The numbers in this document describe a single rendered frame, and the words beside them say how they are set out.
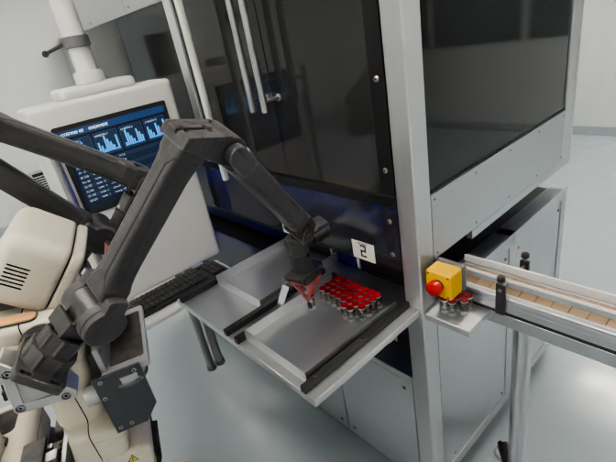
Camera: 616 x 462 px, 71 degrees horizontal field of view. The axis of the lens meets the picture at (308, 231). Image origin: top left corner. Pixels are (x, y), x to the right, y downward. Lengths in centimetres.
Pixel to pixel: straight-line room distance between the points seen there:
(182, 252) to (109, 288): 106
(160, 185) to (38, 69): 557
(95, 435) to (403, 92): 103
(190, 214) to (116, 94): 52
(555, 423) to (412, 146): 149
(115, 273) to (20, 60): 553
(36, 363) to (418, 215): 84
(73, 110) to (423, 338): 131
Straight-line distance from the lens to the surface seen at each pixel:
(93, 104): 166
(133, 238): 78
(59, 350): 87
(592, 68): 571
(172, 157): 73
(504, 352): 190
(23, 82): 624
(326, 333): 120
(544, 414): 221
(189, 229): 185
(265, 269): 155
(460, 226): 129
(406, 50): 99
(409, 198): 108
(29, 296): 99
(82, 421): 121
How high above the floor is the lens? 164
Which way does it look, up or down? 25 degrees down
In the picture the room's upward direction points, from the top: 11 degrees counter-clockwise
